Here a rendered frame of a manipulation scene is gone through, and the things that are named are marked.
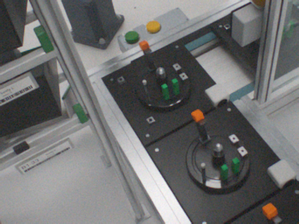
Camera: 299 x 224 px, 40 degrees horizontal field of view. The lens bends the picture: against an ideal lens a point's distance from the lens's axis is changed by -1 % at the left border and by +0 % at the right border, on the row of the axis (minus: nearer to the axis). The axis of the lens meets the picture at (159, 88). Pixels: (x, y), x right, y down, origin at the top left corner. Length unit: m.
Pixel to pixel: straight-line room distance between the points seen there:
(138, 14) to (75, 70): 0.89
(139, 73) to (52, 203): 0.40
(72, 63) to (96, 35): 0.78
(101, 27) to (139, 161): 0.49
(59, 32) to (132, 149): 0.55
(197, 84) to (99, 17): 0.39
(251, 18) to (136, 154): 0.41
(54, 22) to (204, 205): 0.56
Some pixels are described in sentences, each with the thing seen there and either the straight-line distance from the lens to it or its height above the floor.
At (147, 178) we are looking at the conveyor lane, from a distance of 0.95.
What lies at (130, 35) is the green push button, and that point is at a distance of 1.18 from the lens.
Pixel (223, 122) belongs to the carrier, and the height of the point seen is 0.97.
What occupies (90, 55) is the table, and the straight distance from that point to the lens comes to 1.32.
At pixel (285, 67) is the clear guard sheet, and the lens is 1.01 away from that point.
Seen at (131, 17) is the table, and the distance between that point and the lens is 1.40.
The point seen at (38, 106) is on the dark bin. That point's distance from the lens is 0.64.
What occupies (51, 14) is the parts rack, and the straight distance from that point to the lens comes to 0.47.
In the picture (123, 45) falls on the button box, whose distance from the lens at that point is 1.18.
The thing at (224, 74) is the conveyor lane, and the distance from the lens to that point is 1.14.
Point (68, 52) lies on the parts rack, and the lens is 0.52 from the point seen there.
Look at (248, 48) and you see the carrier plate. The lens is 1.13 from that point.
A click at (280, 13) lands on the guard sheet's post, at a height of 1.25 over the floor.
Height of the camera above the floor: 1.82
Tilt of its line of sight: 54 degrees down
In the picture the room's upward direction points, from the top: 11 degrees counter-clockwise
